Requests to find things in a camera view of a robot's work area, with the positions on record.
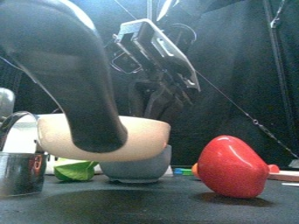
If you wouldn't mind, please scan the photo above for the stainless steel pot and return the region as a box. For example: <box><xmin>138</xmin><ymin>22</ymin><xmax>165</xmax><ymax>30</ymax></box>
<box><xmin>0</xmin><ymin>110</ymin><xmax>49</xmax><ymax>197</ymax></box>

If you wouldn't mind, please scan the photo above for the green toy leaf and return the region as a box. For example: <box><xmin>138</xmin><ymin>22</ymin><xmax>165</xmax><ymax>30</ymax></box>
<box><xmin>52</xmin><ymin>158</ymin><xmax>100</xmax><ymax>182</ymax></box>

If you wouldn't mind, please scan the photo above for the black frame pole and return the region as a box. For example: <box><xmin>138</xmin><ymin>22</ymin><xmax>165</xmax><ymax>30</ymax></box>
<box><xmin>261</xmin><ymin>0</ymin><xmax>297</xmax><ymax>152</ymax></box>

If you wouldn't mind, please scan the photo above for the red pepper toy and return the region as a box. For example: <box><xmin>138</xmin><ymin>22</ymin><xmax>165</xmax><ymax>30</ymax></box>
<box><xmin>196</xmin><ymin>135</ymin><xmax>270</xmax><ymax>200</ymax></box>

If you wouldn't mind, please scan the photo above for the orange toy piece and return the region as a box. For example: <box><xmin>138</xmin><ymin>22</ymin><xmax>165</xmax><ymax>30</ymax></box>
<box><xmin>190</xmin><ymin>162</ymin><xmax>201</xmax><ymax>179</ymax></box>

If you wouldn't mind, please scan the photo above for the grey bowl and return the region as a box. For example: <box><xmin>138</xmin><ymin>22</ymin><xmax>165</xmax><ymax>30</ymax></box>
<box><xmin>97</xmin><ymin>144</ymin><xmax>173</xmax><ymax>184</ymax></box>

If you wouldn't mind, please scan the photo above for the small red toy piece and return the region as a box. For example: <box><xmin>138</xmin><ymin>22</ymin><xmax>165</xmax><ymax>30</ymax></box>
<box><xmin>266</xmin><ymin>164</ymin><xmax>281</xmax><ymax>174</ymax></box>

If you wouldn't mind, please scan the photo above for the silver metal cup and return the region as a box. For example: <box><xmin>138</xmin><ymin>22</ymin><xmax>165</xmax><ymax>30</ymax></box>
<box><xmin>0</xmin><ymin>87</ymin><xmax>15</xmax><ymax>119</ymax></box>

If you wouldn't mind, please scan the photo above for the wooden cutting board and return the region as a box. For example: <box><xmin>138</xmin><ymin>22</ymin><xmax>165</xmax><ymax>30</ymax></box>
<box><xmin>266</xmin><ymin>170</ymin><xmax>299</xmax><ymax>183</ymax></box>

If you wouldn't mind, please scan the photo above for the thin black cable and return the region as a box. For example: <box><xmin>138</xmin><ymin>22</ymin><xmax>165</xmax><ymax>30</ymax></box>
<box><xmin>192</xmin><ymin>69</ymin><xmax>299</xmax><ymax>160</ymax></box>

